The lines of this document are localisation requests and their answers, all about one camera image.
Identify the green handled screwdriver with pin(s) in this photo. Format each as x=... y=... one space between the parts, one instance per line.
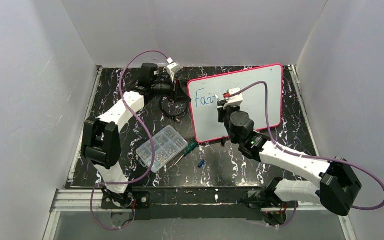
x=191 y=146

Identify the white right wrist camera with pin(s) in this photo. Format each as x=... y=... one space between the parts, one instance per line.
x=233 y=98

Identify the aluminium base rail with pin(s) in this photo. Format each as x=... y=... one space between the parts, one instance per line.
x=151 y=203

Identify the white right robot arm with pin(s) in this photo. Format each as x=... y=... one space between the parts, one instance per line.
x=332 y=184

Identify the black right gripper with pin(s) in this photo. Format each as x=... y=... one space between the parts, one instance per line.
x=221 y=113

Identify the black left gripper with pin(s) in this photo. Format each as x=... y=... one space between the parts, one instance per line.
x=175 y=89

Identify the clear plastic screw box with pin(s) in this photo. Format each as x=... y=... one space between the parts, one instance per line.
x=168 y=144

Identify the blue marker cap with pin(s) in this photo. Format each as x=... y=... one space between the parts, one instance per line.
x=202 y=162

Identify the black whiteboard clip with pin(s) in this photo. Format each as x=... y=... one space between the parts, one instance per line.
x=223 y=141

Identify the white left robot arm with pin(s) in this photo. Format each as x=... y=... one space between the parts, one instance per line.
x=101 y=143

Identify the pink framed whiteboard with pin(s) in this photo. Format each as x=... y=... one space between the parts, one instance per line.
x=258 y=101

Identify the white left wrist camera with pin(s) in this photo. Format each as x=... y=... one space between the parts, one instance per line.
x=172 y=68

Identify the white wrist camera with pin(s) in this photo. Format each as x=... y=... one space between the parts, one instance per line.
x=233 y=98
x=172 y=68

